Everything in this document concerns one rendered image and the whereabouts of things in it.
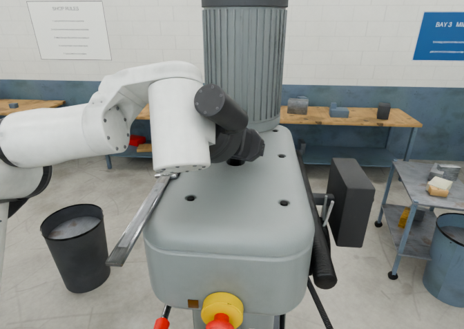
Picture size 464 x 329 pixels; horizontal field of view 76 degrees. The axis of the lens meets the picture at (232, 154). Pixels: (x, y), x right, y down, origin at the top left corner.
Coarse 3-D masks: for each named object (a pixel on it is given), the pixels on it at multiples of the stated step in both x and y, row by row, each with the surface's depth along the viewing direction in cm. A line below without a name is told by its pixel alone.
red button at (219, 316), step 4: (216, 316) 41; (220, 316) 41; (224, 316) 41; (228, 316) 42; (216, 320) 40; (220, 320) 40; (224, 320) 41; (228, 320) 41; (208, 324) 40; (212, 324) 39; (216, 324) 39; (220, 324) 39; (224, 324) 39; (228, 324) 39; (208, 328) 39; (212, 328) 39; (216, 328) 39; (220, 328) 39; (224, 328) 39; (228, 328) 39; (232, 328) 39
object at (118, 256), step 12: (168, 180) 50; (156, 192) 46; (144, 204) 44; (156, 204) 44; (144, 216) 41; (132, 228) 39; (120, 240) 37; (132, 240) 37; (120, 252) 35; (108, 264) 33; (120, 264) 33
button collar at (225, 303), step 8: (208, 296) 43; (216, 296) 42; (224, 296) 42; (232, 296) 42; (208, 304) 41; (216, 304) 41; (224, 304) 41; (232, 304) 41; (240, 304) 42; (208, 312) 42; (216, 312) 42; (224, 312) 41; (232, 312) 41; (240, 312) 41; (208, 320) 42; (232, 320) 42; (240, 320) 42
